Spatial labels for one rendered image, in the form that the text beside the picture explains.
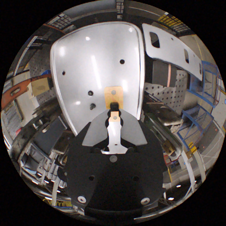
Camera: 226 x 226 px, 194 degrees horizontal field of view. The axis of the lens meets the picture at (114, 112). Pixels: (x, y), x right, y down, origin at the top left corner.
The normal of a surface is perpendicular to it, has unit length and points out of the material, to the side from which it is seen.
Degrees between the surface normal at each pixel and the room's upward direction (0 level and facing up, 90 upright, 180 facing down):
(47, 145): 90
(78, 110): 0
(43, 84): 90
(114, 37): 0
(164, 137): 78
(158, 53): 0
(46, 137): 90
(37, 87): 90
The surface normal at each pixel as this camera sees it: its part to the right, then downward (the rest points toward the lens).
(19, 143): 0.99, 0.04
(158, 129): -0.98, 0.15
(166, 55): -0.01, 0.51
